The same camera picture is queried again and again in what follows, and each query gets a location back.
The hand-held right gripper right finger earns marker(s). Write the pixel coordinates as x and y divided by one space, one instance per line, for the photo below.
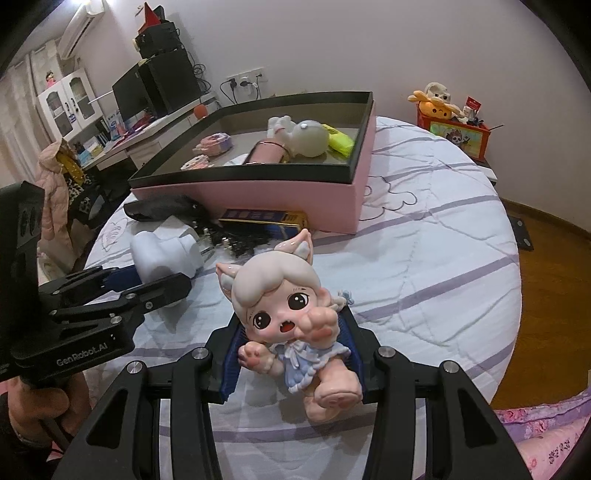
356 374

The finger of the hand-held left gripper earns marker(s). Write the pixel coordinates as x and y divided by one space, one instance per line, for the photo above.
92 281
157 293

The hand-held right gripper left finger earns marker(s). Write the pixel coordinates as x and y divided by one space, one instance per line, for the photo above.
233 369

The white rounded case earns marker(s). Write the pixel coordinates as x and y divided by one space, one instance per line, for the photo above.
161 258

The cat-eared doll figurine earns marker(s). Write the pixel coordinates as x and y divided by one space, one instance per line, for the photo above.
277 295

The pink box with black rim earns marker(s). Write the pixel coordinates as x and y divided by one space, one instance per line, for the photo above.
277 203

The pastel round block toy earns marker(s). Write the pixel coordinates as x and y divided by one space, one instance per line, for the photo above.
214 144

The rose gold bottle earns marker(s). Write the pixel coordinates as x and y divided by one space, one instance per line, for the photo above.
265 152

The yellow highlighter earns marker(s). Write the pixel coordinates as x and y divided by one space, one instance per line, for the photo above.
339 141

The person's left hand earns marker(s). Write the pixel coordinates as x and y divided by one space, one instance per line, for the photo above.
41 406

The patterned clothes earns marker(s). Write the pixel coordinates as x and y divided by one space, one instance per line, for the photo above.
87 198

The pink puffer jacket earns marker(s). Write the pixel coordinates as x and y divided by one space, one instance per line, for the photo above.
53 198

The black long pouch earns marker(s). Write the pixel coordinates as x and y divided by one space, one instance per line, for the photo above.
157 207

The pile of small metal trinkets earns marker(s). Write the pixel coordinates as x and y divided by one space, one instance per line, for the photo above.
240 242

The blue and gold box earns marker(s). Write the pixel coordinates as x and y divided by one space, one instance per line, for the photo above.
258 219

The white desk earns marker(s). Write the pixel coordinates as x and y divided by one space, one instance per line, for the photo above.
138 138

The blue and white box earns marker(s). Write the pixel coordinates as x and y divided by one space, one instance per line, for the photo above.
112 127

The white glass-door cabinet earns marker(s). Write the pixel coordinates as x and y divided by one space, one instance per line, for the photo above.
69 104

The black computer monitor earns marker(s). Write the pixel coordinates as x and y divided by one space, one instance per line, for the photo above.
131 94

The small pink doll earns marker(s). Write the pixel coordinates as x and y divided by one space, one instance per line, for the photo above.
51 81

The pink floral bedding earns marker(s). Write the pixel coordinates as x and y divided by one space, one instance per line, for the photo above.
549 438

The black computer tower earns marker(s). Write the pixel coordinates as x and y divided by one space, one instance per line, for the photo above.
171 83

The black speaker box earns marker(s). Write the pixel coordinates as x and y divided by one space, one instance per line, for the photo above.
159 39

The white air conditioner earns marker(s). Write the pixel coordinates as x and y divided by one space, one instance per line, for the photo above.
87 27

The red toy box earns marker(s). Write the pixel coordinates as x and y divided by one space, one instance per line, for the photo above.
461 136

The red triangular pennant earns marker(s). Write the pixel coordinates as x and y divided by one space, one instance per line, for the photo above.
150 14

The yellow plush toy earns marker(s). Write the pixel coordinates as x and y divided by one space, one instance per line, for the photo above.
434 107

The small red card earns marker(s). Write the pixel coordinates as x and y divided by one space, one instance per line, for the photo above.
472 104

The white plush toy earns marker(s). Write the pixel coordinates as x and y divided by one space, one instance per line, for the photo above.
437 91

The black metal bracket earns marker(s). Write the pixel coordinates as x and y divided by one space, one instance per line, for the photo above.
521 233

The white wall socket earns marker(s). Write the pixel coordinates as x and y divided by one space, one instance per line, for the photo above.
247 78

